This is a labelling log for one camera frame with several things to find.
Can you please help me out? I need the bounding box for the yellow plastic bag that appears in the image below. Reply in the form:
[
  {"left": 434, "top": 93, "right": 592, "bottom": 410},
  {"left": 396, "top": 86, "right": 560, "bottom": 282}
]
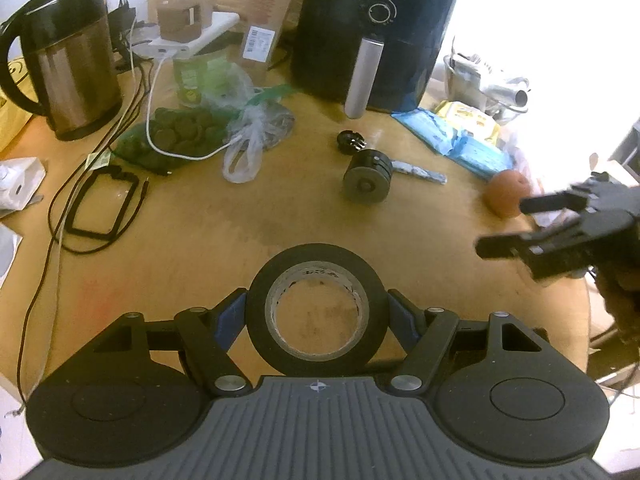
[{"left": 0, "top": 57, "right": 33, "bottom": 153}]

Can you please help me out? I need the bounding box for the silver marbled stick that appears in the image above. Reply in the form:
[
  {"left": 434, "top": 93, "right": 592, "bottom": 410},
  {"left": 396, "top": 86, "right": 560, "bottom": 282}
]
[{"left": 391, "top": 160, "right": 448, "bottom": 187}]

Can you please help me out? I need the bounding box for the yellow wet wipes pack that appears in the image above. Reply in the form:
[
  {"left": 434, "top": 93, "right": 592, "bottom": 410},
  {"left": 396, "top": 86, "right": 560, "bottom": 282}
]
[{"left": 434, "top": 101, "right": 501, "bottom": 143}]

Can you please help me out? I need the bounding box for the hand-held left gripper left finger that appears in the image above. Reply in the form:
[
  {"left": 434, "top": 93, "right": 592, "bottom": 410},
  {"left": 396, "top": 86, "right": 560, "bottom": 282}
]
[{"left": 87, "top": 287, "right": 251, "bottom": 396}]

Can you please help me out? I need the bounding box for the green labelled tub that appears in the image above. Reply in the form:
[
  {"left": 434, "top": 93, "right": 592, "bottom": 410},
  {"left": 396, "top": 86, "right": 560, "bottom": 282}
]
[{"left": 172, "top": 42, "right": 238, "bottom": 108}]

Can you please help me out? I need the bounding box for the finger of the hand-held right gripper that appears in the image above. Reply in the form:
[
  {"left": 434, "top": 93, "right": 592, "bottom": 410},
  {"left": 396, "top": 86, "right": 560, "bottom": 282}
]
[
  {"left": 520, "top": 187, "right": 591, "bottom": 217},
  {"left": 475, "top": 230, "right": 547, "bottom": 262}
]

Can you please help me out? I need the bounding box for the black wheel-shaped mount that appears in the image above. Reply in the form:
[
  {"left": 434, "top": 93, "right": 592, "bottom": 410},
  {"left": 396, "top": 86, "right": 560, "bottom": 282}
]
[{"left": 342, "top": 149, "right": 396, "bottom": 206}]

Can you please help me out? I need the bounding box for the stainless steel electric kettle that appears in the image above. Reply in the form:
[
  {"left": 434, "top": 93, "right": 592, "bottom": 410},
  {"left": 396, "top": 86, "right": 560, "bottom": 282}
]
[{"left": 0, "top": 0, "right": 123, "bottom": 142}]

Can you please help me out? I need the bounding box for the tall brown cardboard box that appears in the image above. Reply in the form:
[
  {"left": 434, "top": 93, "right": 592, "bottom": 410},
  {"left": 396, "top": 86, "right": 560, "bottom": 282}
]
[{"left": 240, "top": 0, "right": 311, "bottom": 83}]

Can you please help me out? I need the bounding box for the black rectangular frame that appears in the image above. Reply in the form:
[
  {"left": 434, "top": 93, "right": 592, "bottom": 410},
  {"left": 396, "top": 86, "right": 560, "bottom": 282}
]
[{"left": 65, "top": 164, "right": 141, "bottom": 241}]

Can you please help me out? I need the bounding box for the small black pronged mount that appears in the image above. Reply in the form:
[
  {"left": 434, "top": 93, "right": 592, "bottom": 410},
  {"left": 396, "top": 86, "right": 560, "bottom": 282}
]
[{"left": 337, "top": 130, "right": 368, "bottom": 153}]

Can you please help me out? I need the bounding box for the bag of dark green discs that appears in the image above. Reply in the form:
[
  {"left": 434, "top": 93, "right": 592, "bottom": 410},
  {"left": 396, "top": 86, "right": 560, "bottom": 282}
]
[{"left": 110, "top": 105, "right": 236, "bottom": 171}]

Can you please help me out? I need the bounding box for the brown cardboard roll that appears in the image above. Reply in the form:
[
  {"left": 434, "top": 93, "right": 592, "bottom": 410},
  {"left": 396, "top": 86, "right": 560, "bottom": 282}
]
[{"left": 157, "top": 0, "right": 216, "bottom": 42}]

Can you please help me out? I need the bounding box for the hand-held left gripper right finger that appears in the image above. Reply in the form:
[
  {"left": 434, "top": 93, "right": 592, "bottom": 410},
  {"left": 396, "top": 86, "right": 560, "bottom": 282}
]
[{"left": 385, "top": 287, "right": 551, "bottom": 393}]

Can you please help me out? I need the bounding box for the clear plastic bag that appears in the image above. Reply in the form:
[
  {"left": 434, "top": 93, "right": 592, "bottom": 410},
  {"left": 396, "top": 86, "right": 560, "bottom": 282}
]
[{"left": 222, "top": 85, "right": 296, "bottom": 184}]

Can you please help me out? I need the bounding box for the orange fruit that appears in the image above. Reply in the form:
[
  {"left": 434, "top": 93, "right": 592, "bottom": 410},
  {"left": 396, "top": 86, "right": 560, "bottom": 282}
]
[{"left": 484, "top": 169, "right": 532, "bottom": 218}]

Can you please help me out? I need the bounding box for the green plastic wrapper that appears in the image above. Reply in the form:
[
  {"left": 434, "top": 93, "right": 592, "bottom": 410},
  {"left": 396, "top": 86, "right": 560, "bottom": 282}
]
[{"left": 245, "top": 84, "right": 301, "bottom": 108}]

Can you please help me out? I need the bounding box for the black charger adapter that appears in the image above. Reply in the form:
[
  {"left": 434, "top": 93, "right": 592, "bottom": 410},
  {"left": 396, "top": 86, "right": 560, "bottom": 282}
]
[{"left": 107, "top": 0, "right": 138, "bottom": 51}]

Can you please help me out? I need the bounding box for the white paper sheet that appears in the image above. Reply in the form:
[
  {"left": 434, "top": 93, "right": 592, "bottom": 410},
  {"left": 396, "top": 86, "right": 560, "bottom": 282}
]
[{"left": 0, "top": 225, "right": 23, "bottom": 288}]

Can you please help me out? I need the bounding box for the person's right hand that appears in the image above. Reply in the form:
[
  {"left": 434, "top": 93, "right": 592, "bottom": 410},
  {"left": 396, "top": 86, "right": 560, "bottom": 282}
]
[{"left": 595, "top": 265, "right": 640, "bottom": 346}]

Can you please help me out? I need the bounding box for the black cable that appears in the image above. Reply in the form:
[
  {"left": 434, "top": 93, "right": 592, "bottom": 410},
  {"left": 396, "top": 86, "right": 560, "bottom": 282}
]
[{"left": 17, "top": 45, "right": 156, "bottom": 411}]

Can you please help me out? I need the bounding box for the dark blue air fryer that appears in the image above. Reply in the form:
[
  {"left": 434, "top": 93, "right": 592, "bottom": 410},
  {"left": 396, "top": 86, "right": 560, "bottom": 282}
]
[{"left": 290, "top": 0, "right": 461, "bottom": 118}]

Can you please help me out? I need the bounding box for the white cable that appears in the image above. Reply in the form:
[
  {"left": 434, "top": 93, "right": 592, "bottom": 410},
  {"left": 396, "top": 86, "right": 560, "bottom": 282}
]
[{"left": 127, "top": 15, "right": 241, "bottom": 161}]

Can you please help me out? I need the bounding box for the metal container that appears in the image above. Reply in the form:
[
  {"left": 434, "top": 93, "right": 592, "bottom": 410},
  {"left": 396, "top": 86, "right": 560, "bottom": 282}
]
[{"left": 444, "top": 35, "right": 531, "bottom": 126}]

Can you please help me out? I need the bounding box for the black electrical tape roll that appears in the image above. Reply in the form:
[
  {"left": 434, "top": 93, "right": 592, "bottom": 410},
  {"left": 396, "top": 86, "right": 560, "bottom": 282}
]
[{"left": 246, "top": 244, "right": 388, "bottom": 376}]

